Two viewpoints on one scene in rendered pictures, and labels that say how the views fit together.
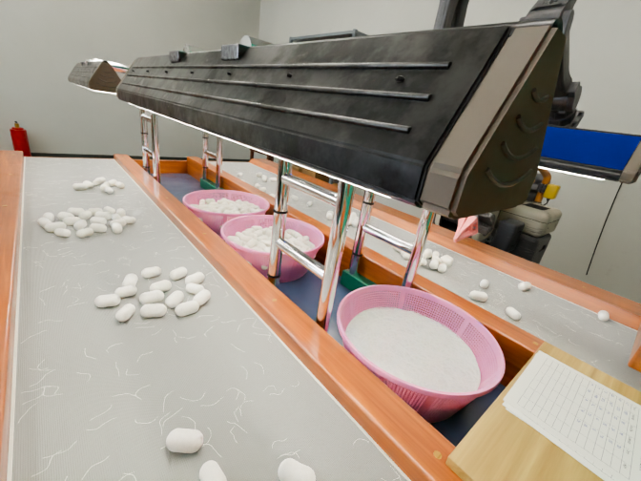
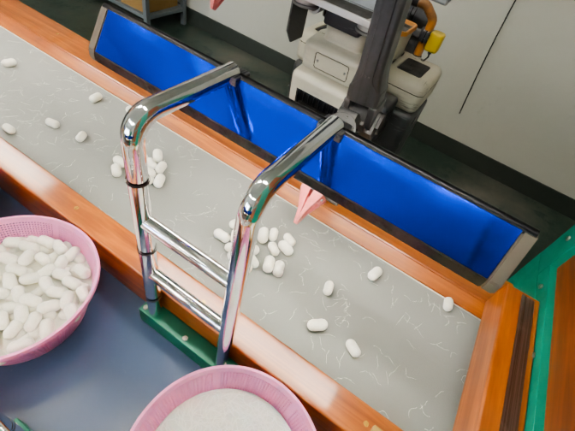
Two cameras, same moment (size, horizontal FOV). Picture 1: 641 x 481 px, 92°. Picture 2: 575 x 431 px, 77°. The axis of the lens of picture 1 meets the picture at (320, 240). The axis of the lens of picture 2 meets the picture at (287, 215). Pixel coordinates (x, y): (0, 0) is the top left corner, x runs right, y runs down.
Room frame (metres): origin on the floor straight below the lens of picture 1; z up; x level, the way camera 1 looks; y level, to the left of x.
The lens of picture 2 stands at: (0.36, -0.13, 1.34)
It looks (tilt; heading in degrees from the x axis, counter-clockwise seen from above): 46 degrees down; 334
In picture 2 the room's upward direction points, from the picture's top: 17 degrees clockwise
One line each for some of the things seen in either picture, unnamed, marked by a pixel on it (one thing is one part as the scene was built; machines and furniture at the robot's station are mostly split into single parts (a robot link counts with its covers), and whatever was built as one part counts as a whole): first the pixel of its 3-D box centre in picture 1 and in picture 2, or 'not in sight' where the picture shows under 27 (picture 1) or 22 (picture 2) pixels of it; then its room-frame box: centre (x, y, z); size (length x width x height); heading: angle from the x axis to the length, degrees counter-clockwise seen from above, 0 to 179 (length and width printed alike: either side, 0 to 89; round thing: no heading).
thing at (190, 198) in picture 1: (227, 214); not in sight; (0.95, 0.32, 0.72); 0.27 x 0.27 x 0.10
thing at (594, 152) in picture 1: (458, 133); (280, 122); (0.74, -0.27, 1.08); 0.62 x 0.08 x 0.07; 44
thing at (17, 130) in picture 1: (20, 142); not in sight; (3.54, 3.64, 0.25); 0.18 x 0.14 x 0.50; 43
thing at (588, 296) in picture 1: (361, 222); (180, 137); (1.25, -0.16, 0.67); 1.81 x 0.12 x 0.19; 44
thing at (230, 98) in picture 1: (212, 89); not in sight; (0.36, 0.14, 1.08); 0.62 x 0.08 x 0.07; 44
